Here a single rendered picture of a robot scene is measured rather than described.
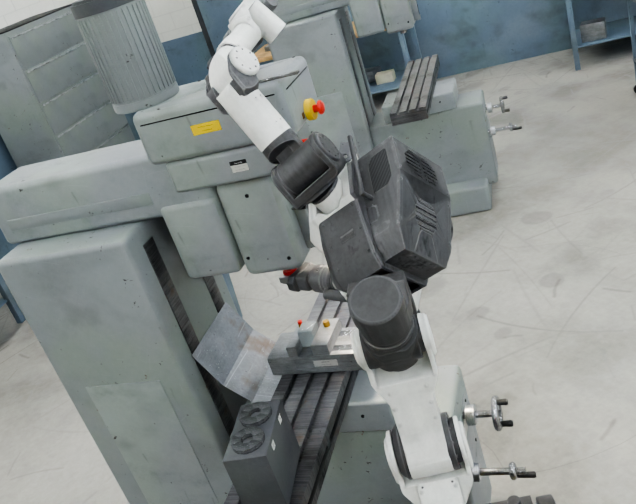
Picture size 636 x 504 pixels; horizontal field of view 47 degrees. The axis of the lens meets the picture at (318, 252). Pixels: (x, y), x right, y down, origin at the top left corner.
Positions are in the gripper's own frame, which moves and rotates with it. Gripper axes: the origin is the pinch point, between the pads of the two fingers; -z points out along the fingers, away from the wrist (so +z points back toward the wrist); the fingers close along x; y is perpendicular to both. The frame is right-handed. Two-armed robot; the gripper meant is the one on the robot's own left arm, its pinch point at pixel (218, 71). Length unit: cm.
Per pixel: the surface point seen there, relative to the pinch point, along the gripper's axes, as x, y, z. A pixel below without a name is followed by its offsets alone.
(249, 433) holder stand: -56, -79, -24
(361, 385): -3, -101, -41
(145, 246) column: -24, -22, -49
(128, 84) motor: -15.4, 13.6, -14.6
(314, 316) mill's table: 21, -78, -64
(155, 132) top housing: -17.7, -1.2, -17.1
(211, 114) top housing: -12.4, -9.0, -1.0
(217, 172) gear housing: -12.9, -20.8, -14.1
